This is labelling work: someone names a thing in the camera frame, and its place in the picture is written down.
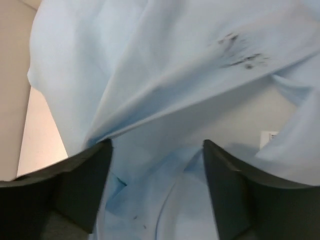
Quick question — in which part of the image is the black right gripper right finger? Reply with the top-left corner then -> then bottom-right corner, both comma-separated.
203,139 -> 320,240

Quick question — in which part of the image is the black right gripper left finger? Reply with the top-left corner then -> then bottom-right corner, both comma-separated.
0,139 -> 112,240

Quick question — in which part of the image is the light blue green pillowcase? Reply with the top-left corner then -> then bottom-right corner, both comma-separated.
27,0 -> 320,240

